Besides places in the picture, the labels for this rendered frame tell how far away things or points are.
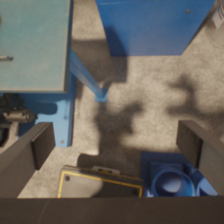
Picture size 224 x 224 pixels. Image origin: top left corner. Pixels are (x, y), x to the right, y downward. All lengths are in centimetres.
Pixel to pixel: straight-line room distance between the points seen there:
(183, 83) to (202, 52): 37
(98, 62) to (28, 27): 111
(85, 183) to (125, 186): 32
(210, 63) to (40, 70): 161
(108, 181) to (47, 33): 110
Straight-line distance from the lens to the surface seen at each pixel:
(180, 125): 16
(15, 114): 142
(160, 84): 174
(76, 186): 148
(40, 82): 72
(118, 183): 140
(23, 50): 81
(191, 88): 180
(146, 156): 167
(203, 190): 169
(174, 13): 132
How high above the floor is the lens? 166
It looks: 81 degrees down
